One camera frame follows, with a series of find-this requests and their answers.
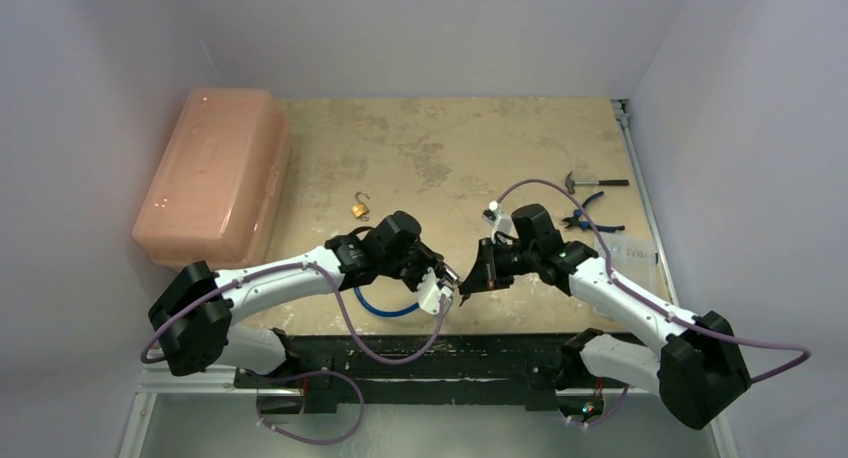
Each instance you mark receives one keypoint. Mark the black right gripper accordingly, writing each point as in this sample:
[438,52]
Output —
[488,265]

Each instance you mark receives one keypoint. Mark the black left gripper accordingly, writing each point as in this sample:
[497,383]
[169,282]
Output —
[427,261]

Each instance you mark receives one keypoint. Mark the blue cable lock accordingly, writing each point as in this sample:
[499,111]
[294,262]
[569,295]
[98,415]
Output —
[399,312]

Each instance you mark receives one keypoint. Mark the brass padlock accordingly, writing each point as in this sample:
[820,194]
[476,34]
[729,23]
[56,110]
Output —
[360,209]

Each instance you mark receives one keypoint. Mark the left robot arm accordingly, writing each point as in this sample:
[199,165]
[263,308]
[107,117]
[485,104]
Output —
[196,320]

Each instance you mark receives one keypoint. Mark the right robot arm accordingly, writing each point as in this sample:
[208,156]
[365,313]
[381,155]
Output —
[689,362]

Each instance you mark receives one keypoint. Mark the pink plastic storage box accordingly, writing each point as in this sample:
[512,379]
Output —
[215,193]

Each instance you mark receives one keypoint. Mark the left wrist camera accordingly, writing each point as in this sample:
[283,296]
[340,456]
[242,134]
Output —
[434,294]

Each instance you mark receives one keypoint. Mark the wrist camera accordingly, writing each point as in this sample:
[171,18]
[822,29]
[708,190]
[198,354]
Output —
[434,294]
[499,221]

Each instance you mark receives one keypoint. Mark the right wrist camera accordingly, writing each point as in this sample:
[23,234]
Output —
[499,221]

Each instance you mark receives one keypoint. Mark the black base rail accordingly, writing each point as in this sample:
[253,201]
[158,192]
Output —
[525,370]

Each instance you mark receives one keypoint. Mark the small black handled hammer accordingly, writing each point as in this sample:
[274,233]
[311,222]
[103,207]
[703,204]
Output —
[571,183]

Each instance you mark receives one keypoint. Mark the aluminium frame rail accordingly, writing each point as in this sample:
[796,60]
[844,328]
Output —
[726,445]

